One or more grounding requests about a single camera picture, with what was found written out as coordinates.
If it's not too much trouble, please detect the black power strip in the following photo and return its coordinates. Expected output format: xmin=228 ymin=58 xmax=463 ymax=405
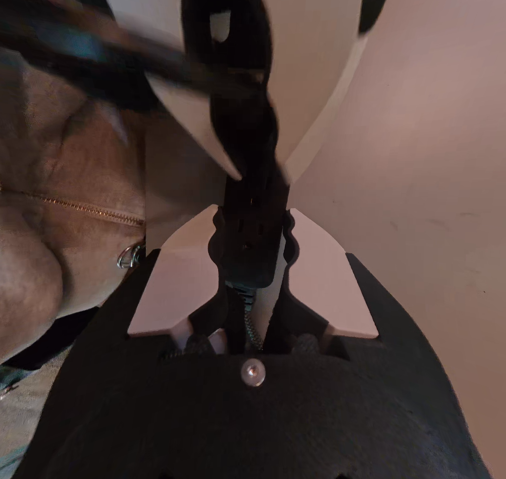
xmin=222 ymin=170 xmax=292 ymax=288

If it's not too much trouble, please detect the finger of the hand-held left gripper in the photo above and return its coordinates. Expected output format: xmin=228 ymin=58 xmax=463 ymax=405
xmin=94 ymin=0 xmax=244 ymax=182
xmin=253 ymin=0 xmax=369 ymax=181

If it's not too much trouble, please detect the person's zip jacket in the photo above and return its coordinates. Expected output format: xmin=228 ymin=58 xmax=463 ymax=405
xmin=0 ymin=48 xmax=148 ymax=369

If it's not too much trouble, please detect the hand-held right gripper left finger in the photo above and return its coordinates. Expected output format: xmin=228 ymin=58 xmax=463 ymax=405
xmin=126 ymin=204 xmax=222 ymax=337

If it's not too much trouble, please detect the black power cable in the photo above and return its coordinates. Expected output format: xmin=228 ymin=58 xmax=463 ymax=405
xmin=0 ymin=0 xmax=265 ymax=105

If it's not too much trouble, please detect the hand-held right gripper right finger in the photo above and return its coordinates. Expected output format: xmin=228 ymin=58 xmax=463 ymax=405
xmin=283 ymin=208 xmax=381 ymax=340

